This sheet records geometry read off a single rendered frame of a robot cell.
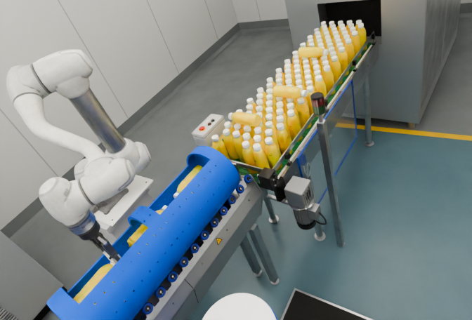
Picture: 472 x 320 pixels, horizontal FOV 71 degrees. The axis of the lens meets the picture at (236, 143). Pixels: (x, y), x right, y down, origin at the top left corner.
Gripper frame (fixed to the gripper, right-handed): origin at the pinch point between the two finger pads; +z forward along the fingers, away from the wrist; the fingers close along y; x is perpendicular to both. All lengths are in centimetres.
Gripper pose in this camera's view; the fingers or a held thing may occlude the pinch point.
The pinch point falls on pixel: (114, 257)
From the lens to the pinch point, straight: 143.4
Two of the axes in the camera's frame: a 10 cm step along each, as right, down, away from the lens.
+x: 5.6, -6.3, 5.4
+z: 2.8, 7.5, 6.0
